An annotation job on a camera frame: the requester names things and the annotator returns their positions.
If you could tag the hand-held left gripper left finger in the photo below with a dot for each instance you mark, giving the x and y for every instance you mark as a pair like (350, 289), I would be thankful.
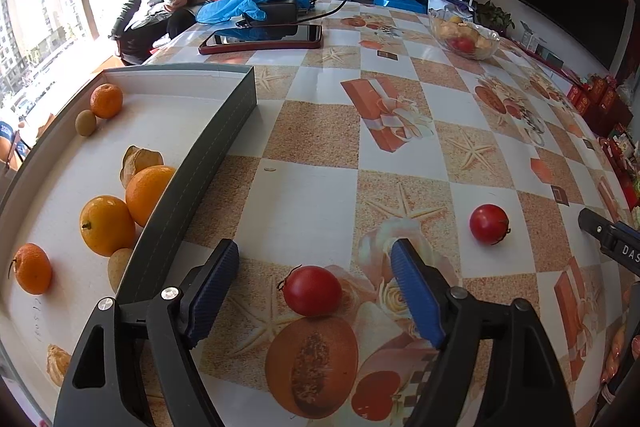
(212, 292)

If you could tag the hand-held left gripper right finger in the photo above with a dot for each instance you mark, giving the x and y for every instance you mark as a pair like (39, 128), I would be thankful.
(417, 297)

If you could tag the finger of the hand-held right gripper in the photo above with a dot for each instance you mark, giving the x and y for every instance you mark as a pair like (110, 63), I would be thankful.
(631, 232)
(595, 224)

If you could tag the brown potato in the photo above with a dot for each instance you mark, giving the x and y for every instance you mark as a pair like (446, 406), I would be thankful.
(119, 268)

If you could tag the red tomato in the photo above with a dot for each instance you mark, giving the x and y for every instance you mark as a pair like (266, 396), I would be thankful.
(312, 291)
(489, 223)
(462, 45)

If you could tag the large orange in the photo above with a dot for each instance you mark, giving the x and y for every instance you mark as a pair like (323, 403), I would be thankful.
(150, 197)
(107, 225)

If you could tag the grey cardboard tray box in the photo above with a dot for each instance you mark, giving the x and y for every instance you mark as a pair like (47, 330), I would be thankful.
(210, 142)

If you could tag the physalis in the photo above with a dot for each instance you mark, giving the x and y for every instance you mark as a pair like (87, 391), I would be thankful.
(137, 159)
(57, 364)
(483, 43)

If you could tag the small tangerine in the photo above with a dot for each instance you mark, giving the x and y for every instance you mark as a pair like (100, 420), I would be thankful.
(32, 268)
(106, 101)

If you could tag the brown kiwi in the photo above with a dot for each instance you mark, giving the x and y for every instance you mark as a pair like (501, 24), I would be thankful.
(85, 123)

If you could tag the clear glass bowl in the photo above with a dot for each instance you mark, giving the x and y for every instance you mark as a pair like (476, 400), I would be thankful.
(467, 54)

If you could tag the person's right hand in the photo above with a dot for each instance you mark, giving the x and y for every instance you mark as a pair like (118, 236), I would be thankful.
(615, 352)

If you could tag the pile of snack packets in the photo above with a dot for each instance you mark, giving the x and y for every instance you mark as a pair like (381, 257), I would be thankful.
(627, 149)

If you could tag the red gift box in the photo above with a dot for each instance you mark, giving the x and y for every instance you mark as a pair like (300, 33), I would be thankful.
(597, 89)
(577, 96)
(615, 109)

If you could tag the white low cabinet red top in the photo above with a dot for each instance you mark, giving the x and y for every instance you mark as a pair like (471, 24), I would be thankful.
(560, 74)

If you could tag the small grey-green carton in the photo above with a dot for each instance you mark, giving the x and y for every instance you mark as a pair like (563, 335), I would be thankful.
(548, 54)

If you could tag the small white carton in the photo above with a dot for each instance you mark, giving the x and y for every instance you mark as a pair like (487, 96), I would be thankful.
(530, 39)

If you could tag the green potted plant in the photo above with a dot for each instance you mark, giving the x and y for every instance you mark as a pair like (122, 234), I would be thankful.
(492, 17)

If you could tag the yellow pear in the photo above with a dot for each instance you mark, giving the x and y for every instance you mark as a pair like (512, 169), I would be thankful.
(455, 20)

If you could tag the tablet in red case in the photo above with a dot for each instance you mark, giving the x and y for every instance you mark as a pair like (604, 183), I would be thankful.
(260, 38)

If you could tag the white printed bag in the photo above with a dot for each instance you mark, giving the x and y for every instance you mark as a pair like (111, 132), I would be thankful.
(450, 3)

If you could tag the black power bank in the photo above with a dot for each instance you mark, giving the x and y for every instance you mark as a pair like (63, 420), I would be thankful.
(272, 12)

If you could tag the blue plastic bag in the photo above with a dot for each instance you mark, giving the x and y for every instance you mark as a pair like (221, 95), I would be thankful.
(235, 4)

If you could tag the blue plastic box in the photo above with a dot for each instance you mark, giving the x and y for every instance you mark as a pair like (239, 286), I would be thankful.
(395, 1)

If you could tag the dark-framed window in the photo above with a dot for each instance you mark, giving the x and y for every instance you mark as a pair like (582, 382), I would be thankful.
(50, 7)

